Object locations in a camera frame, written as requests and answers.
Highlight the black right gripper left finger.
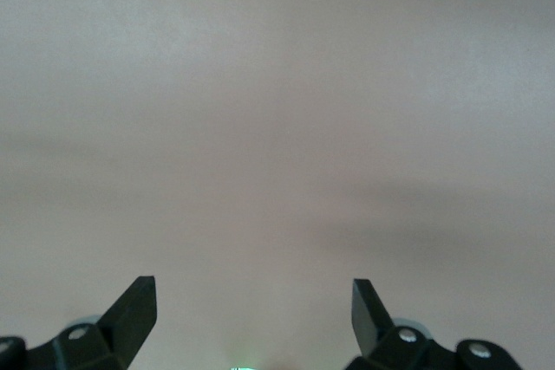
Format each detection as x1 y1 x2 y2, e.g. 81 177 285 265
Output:
0 276 157 370

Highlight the brown table cover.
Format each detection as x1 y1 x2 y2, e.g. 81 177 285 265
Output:
0 0 555 370

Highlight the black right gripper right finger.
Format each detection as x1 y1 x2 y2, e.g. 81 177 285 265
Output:
346 278 519 370

